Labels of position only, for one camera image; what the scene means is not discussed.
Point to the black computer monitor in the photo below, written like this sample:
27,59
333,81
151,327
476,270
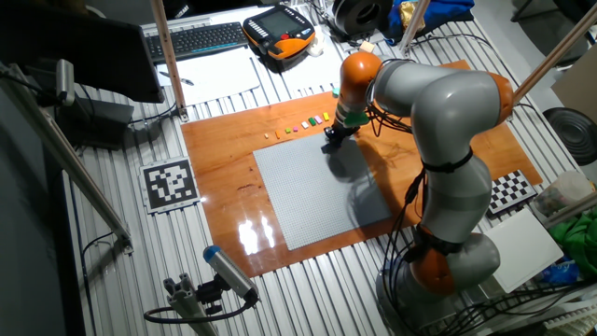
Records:
84,46

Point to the blue cloth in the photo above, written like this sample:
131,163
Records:
448,11

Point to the gold foil wrap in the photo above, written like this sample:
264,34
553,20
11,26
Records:
409,13

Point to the small tan block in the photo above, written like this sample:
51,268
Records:
367,46

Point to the white ribbed plastic part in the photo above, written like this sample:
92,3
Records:
571,318

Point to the orange black teach pendant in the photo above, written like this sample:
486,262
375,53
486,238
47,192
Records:
280,30

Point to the green cloth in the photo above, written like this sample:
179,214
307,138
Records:
583,242

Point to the small teal block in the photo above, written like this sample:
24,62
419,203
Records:
336,92

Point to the short aluminium profile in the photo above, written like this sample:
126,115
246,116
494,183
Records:
186,303

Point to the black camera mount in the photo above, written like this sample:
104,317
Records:
209,294

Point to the dark box under monitor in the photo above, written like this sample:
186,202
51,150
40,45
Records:
98,123

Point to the black ribbed round object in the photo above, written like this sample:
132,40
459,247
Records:
576,135

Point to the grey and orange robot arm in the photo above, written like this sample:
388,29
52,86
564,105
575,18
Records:
452,116

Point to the pink Lego brick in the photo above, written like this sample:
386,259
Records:
318,119

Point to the black white fiducial marker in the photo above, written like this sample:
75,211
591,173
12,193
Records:
170,185

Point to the silver camera on beam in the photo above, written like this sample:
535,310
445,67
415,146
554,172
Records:
65,81

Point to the silver frame post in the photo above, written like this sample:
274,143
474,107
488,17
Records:
412,25

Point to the glossy wooden board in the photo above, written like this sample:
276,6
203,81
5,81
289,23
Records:
224,186

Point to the white Lego brick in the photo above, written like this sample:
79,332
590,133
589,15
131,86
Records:
305,124

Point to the clear plastic jar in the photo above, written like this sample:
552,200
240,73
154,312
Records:
564,191

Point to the black computer keyboard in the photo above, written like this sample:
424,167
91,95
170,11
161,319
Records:
196,41

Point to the black round spool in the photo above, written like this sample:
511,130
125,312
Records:
359,16

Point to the long aluminium frame beam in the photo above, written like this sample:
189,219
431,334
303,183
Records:
60,149

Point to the dark pen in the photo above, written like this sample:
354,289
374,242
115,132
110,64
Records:
176,78

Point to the silver camera with blue end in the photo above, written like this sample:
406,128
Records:
228,271

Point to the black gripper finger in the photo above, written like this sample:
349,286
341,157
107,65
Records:
338,140
329,136

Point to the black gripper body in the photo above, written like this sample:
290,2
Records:
342,129

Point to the slanted bare frame post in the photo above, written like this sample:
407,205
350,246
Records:
559,46

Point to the slanted frame post with bracket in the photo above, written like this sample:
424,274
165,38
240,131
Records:
167,56

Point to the white flat box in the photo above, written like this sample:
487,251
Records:
527,252

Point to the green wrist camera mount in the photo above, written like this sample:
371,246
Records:
357,118

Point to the grey Lego baseplate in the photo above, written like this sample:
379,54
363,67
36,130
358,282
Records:
298,191

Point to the white crumpled tissue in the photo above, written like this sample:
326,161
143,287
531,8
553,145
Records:
316,46

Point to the black white checkerboard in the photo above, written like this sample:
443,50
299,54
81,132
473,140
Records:
510,191

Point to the blue plastic bag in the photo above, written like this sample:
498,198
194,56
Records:
559,273

